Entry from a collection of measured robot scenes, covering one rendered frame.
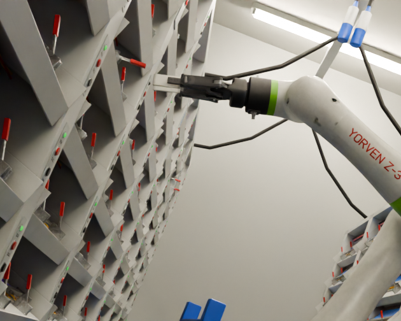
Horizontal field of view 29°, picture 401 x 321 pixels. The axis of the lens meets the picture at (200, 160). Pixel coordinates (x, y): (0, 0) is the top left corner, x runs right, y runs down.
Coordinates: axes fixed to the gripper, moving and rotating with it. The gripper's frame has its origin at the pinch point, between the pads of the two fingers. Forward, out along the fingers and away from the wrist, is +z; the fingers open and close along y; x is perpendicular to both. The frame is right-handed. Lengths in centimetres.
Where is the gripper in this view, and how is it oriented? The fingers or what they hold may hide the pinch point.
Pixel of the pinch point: (166, 83)
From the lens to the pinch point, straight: 196.5
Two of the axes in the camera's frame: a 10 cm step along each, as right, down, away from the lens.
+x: 1.2, -9.6, 2.5
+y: -0.5, 2.4, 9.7
